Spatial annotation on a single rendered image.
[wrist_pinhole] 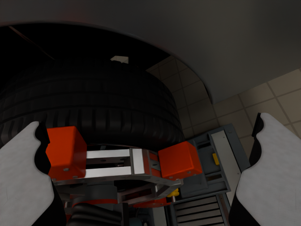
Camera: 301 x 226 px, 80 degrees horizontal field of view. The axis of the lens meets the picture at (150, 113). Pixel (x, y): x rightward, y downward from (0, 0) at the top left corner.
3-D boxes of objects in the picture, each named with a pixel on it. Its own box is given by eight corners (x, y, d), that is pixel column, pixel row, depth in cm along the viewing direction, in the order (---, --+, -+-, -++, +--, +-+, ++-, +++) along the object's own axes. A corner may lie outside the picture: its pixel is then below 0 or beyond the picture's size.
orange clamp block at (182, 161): (168, 155, 55) (195, 146, 52) (173, 182, 51) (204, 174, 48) (156, 150, 50) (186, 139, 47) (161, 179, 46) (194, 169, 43)
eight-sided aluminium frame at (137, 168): (196, 171, 72) (90, 123, 32) (201, 189, 69) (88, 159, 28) (97, 199, 93) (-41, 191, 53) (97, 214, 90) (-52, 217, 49)
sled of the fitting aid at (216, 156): (212, 136, 126) (208, 131, 118) (231, 191, 106) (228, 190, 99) (151, 157, 145) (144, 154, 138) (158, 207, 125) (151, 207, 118)
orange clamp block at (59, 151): (87, 144, 41) (75, 124, 34) (85, 179, 37) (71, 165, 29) (55, 147, 40) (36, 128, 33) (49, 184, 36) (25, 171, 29)
